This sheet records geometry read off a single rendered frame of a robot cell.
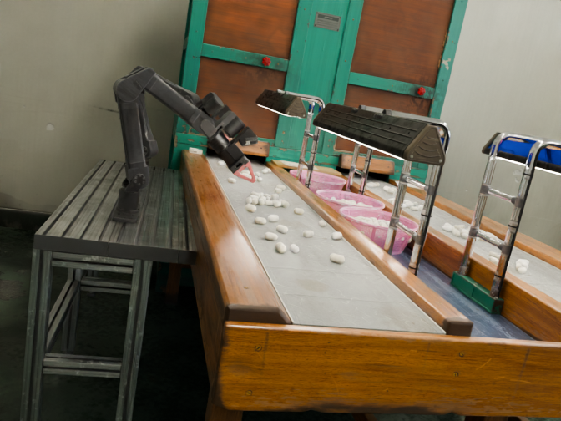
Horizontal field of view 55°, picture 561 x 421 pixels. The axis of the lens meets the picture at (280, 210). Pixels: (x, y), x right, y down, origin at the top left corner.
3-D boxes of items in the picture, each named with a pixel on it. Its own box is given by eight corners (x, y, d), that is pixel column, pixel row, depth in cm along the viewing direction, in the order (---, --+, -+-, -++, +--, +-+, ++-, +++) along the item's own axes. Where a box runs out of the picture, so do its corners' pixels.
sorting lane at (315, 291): (290, 334, 93) (293, 322, 92) (204, 161, 264) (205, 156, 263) (444, 343, 100) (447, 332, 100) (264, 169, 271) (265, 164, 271)
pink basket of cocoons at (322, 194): (341, 232, 189) (346, 206, 187) (298, 211, 210) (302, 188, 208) (394, 232, 204) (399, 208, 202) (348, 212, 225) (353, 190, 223)
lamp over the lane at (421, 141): (405, 160, 96) (414, 120, 94) (311, 125, 154) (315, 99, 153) (445, 166, 98) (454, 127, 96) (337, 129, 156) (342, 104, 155)
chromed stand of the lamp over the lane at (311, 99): (263, 202, 215) (282, 90, 205) (255, 191, 234) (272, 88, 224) (308, 208, 220) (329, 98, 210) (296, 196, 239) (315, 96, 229)
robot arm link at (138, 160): (147, 182, 170) (133, 77, 160) (151, 187, 164) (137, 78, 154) (127, 185, 168) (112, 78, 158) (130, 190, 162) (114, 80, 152)
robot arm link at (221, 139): (232, 140, 176) (218, 124, 174) (236, 141, 171) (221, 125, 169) (217, 154, 176) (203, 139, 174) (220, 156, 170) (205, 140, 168)
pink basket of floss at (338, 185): (324, 205, 231) (328, 184, 228) (275, 190, 245) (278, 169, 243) (352, 201, 252) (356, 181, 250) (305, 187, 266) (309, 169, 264)
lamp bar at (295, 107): (285, 114, 187) (288, 93, 186) (255, 103, 246) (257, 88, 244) (306, 119, 189) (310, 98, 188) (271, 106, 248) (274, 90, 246)
